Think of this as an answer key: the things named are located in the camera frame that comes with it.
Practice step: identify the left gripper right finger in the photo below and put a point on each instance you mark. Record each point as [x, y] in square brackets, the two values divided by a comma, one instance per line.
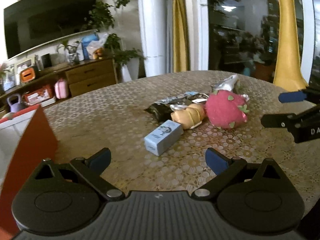
[226, 171]

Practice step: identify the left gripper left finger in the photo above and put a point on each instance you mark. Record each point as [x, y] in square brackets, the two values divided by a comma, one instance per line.
[90, 171]

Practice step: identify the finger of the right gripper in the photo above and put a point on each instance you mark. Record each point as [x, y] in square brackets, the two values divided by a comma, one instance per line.
[277, 120]
[308, 94]

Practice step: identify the pink strawberry plush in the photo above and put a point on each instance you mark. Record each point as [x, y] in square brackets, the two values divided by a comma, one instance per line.
[226, 109]

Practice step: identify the tan toy bread loaf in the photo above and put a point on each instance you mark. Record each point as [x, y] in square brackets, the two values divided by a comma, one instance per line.
[190, 117]

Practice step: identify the light blue small box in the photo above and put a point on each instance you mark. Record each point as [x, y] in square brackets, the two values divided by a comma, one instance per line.
[163, 137]

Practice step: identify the white green tube package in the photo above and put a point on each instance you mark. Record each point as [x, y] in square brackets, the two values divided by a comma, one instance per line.
[227, 84]

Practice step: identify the yellow giraffe figure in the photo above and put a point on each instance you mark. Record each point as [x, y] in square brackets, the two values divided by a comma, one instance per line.
[287, 73]

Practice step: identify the red cardboard box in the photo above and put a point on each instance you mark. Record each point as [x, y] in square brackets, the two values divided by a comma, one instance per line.
[26, 139]

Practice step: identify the black snack wrapper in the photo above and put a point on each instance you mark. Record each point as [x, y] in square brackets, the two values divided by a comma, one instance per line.
[162, 109]

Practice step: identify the red white storage box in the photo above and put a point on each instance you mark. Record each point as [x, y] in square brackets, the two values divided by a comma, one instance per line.
[43, 96]

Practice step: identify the wooden tv cabinet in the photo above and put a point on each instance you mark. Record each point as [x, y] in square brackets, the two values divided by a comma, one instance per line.
[87, 76]

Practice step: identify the purple kettlebell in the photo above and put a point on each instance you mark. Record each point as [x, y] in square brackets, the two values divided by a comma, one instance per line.
[18, 106]

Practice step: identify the small potted orchid plant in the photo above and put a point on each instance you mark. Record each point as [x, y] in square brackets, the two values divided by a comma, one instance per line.
[70, 50]

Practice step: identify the orange retro radio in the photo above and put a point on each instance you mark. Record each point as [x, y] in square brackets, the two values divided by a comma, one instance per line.
[29, 74]

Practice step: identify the yellow curtain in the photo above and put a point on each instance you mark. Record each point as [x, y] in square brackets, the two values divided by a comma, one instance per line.
[180, 36]

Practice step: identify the black speaker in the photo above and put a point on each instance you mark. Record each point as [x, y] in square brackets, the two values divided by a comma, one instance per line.
[46, 61]

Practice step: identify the white plastic bag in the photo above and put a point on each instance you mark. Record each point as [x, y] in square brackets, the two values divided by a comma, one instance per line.
[96, 49]

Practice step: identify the blue bag on cabinet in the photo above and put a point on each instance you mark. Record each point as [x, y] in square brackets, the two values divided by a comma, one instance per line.
[85, 42]

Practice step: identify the black flat television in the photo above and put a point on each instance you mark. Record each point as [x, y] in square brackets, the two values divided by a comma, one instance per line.
[29, 23]

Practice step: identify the tall green potted plant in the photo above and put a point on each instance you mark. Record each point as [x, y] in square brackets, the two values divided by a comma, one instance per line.
[105, 16]

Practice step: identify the white standing air conditioner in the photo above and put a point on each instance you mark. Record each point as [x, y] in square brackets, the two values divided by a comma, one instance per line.
[155, 31]

